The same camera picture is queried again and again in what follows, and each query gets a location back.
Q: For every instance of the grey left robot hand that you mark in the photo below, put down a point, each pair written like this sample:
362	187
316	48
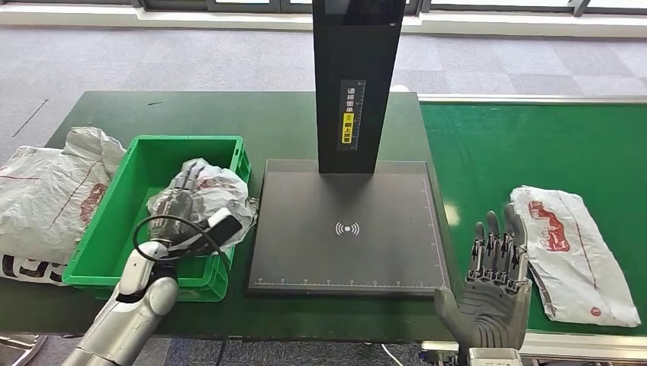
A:
174	212

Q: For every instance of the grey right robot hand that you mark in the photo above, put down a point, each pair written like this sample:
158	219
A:
495	313

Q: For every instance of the grey-white parcel bag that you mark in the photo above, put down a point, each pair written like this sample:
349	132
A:
227	197

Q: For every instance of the long white red-logo parcel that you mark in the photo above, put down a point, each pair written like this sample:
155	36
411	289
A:
581	273

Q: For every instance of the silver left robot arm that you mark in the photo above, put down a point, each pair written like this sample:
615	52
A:
131	313

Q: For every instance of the black inbound scanner machine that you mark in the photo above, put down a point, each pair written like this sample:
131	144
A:
313	237

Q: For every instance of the green conveyor belt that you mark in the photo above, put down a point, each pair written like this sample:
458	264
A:
505	151

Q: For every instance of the green plastic crate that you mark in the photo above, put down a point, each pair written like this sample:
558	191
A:
126	202

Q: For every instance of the large white woven sack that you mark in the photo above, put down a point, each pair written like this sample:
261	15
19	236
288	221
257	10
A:
40	207

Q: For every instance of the black yellow column label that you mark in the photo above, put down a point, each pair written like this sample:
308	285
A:
350	116

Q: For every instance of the chrome round base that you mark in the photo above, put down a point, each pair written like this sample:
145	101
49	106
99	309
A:
17	349

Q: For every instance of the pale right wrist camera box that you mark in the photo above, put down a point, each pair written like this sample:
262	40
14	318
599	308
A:
495	357

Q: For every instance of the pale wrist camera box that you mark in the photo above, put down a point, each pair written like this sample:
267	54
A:
222	227
495	357

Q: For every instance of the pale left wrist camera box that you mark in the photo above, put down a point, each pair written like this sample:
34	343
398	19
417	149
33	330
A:
222	227

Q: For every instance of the black window frame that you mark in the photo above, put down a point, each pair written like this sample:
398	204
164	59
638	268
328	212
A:
253	6

